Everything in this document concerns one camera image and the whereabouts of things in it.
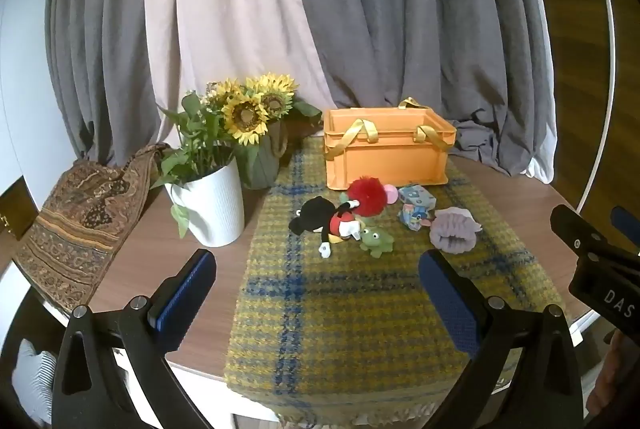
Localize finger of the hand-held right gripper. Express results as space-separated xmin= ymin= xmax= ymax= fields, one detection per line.
xmin=550 ymin=205 xmax=640 ymax=271
xmin=611 ymin=206 xmax=640 ymax=255

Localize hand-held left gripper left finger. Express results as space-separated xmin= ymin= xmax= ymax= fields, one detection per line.
xmin=51 ymin=249 xmax=217 ymax=429

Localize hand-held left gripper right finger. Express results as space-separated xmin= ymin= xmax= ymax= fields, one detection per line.
xmin=419 ymin=250 xmax=586 ymax=429

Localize small blue figure toy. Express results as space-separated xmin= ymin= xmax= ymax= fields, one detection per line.
xmin=397 ymin=204 xmax=433 ymax=230

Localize blue tissue packet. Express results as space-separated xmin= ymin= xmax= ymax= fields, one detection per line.
xmin=398 ymin=183 xmax=435 ymax=208

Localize red fluffy plush toy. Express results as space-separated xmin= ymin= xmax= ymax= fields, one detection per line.
xmin=340 ymin=176 xmax=399 ymax=220

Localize orange crate with yellow handles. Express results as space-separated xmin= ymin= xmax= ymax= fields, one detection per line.
xmin=322 ymin=98 xmax=458 ymax=190

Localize person's right hand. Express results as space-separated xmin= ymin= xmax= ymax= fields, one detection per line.
xmin=587 ymin=329 xmax=640 ymax=417

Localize grey ruffled scrunchie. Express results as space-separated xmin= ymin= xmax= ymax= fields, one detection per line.
xmin=429 ymin=206 xmax=483 ymax=255

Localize white ribbed flower pot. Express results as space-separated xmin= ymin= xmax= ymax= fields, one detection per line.
xmin=165 ymin=157 xmax=246 ymax=247

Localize green frog toy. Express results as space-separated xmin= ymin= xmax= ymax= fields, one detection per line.
xmin=359 ymin=226 xmax=396 ymax=257

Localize yellow blue plaid blanket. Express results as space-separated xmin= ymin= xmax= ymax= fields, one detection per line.
xmin=224 ymin=134 xmax=568 ymax=426

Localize brown patterned cloth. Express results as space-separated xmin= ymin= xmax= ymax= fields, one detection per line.
xmin=17 ymin=143 xmax=173 ymax=316

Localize dark green vase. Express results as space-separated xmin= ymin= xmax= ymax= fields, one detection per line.
xmin=239 ymin=119 xmax=291 ymax=190

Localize green leafy plant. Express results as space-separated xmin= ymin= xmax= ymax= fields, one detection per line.
xmin=150 ymin=91 xmax=238 ymax=240

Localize black mouse plush toy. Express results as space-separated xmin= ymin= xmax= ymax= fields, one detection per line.
xmin=290 ymin=196 xmax=363 ymax=258

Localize white ribbed basket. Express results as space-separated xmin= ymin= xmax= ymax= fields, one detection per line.
xmin=12 ymin=338 xmax=57 ymax=412

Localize sunflower bouquet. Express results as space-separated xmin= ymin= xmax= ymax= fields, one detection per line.
xmin=202 ymin=73 xmax=323 ymax=147

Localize grey curtain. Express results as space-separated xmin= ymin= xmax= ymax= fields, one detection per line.
xmin=277 ymin=0 xmax=558 ymax=182
xmin=45 ymin=0 xmax=163 ymax=167

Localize white wardrobe door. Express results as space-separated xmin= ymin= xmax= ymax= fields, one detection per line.
xmin=0 ymin=0 xmax=76 ymax=240

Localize pale pink curtain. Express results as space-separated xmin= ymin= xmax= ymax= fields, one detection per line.
xmin=144 ymin=0 xmax=341 ymax=144

